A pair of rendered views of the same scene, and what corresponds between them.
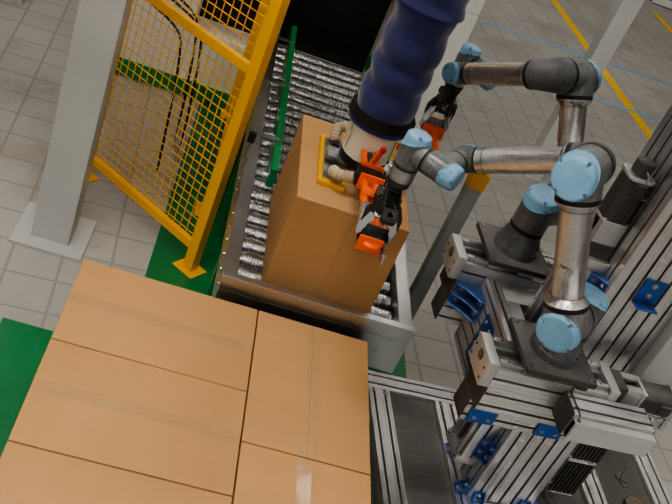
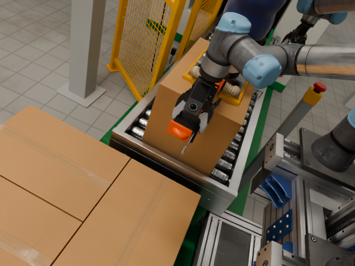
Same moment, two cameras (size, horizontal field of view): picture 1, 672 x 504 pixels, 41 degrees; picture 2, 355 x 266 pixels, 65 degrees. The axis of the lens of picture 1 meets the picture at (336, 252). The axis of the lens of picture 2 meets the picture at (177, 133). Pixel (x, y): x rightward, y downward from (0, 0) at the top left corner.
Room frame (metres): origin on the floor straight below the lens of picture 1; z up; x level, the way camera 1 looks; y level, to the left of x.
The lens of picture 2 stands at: (1.62, -0.28, 1.66)
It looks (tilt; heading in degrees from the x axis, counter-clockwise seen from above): 43 degrees down; 18
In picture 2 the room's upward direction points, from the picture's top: 24 degrees clockwise
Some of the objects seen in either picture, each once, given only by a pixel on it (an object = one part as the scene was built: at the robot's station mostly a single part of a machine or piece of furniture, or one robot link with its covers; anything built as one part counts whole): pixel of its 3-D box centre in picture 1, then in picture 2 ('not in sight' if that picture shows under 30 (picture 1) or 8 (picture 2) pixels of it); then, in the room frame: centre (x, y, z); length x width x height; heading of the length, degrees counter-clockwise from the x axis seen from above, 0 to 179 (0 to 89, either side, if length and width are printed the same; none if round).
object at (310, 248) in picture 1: (334, 213); (204, 103); (2.86, 0.07, 0.75); 0.60 x 0.40 x 0.40; 13
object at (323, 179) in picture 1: (333, 158); (204, 64); (2.83, 0.14, 0.97); 0.34 x 0.10 x 0.05; 12
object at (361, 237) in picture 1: (369, 237); (183, 124); (2.26, -0.07, 1.08); 0.08 x 0.07 x 0.05; 12
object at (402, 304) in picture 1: (386, 183); (258, 94); (3.73, -0.08, 0.50); 2.31 x 0.05 x 0.19; 13
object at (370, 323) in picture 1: (318, 307); (172, 164); (2.51, -0.02, 0.58); 0.70 x 0.03 x 0.06; 103
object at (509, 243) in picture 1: (521, 236); (338, 148); (2.64, -0.53, 1.09); 0.15 x 0.15 x 0.10
